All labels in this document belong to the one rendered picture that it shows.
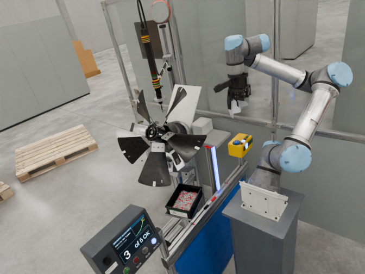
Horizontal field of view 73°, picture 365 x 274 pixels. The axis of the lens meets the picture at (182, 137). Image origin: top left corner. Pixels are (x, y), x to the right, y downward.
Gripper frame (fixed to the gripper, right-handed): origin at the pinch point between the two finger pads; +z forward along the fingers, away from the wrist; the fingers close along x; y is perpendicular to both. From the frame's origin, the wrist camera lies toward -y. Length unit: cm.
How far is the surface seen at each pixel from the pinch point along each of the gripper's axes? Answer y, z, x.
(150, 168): -56, 41, -17
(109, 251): -10, 20, -77
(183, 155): -31.2, 28.7, -9.2
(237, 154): -12.6, 42.0, 21.4
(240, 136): -16, 36, 33
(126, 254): -9, 26, -73
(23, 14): -1253, -100, 414
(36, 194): -284, 143, -47
